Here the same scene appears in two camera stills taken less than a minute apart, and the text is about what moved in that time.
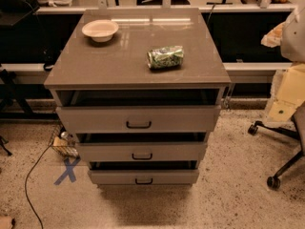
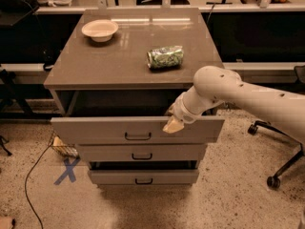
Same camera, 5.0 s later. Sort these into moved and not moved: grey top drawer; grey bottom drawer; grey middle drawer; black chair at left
Moved: grey top drawer
Not moved: black chair at left; grey bottom drawer; grey middle drawer
